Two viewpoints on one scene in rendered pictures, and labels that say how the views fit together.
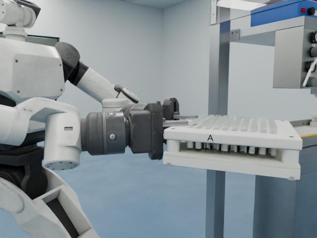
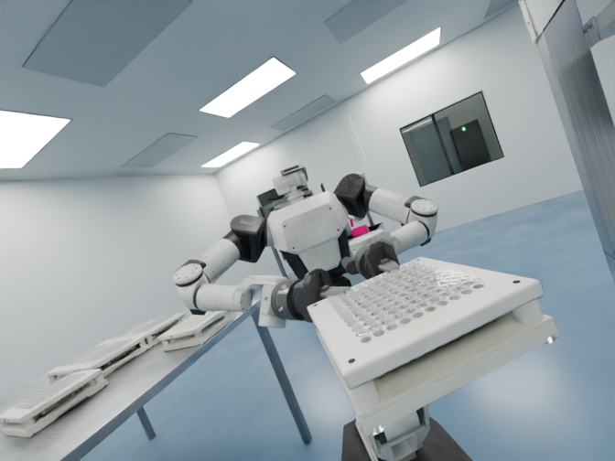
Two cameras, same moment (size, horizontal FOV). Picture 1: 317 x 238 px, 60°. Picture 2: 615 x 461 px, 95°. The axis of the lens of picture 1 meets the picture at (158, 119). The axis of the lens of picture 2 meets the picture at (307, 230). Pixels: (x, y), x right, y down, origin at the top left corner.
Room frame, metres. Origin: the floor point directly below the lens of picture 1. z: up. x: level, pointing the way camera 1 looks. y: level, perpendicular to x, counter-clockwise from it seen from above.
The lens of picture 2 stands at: (0.34, -0.49, 1.19)
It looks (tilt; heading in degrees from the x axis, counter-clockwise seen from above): 3 degrees down; 62
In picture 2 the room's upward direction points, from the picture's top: 21 degrees counter-clockwise
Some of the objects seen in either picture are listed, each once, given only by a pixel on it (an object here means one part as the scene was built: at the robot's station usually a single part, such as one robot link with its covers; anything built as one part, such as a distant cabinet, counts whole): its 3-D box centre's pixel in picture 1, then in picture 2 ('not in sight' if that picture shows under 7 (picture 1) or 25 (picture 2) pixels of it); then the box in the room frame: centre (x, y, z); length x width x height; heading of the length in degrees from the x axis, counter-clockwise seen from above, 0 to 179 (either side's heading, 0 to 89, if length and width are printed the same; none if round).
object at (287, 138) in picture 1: (233, 128); (396, 302); (0.60, -0.17, 1.02); 0.25 x 0.24 x 0.02; 160
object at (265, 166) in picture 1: (232, 149); (407, 331); (0.60, -0.17, 0.97); 0.24 x 0.24 x 0.02; 70
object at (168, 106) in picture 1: (155, 120); (381, 265); (0.74, 0.01, 1.02); 0.12 x 0.10 x 0.13; 62
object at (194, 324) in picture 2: not in sight; (197, 321); (0.39, 0.95, 0.91); 0.25 x 0.24 x 0.02; 37
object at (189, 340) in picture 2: not in sight; (200, 330); (0.39, 0.95, 0.86); 0.24 x 0.24 x 0.02; 37
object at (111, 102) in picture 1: (116, 113); (374, 249); (0.84, 0.13, 1.03); 0.13 x 0.07 x 0.09; 176
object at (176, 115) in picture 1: (185, 115); (389, 264); (0.70, -0.07, 1.04); 0.06 x 0.03 x 0.02; 62
